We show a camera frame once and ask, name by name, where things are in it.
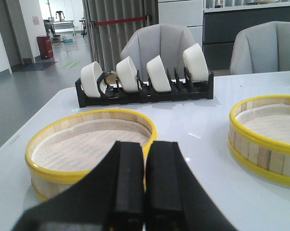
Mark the white bowl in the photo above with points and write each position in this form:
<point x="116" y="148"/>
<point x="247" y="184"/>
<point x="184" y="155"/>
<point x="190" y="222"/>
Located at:
<point x="89" y="75"/>
<point x="127" y="74"/>
<point x="157" y="74"/>
<point x="195" y="63"/>

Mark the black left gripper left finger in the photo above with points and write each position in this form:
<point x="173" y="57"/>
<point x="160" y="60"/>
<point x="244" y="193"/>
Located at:
<point x="109" y="198"/>

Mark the black dish rack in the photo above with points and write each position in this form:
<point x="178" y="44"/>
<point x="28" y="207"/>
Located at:
<point x="180" y="91"/>

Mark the right grey chair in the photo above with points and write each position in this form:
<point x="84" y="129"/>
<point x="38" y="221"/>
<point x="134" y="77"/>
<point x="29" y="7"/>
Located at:
<point x="261" y="49"/>

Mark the dark grey cabinet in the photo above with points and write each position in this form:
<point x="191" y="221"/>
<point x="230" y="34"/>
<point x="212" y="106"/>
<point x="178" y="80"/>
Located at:
<point x="222" y="27"/>

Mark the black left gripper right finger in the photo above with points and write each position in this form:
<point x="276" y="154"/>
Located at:
<point x="174" y="199"/>

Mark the red trash bin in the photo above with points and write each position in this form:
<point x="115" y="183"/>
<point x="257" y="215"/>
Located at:
<point x="45" y="47"/>

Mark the bamboo steamer tier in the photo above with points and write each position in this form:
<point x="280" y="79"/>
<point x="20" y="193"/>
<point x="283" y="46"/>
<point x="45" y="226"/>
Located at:
<point x="65" y="151"/>
<point x="259" y="136"/>

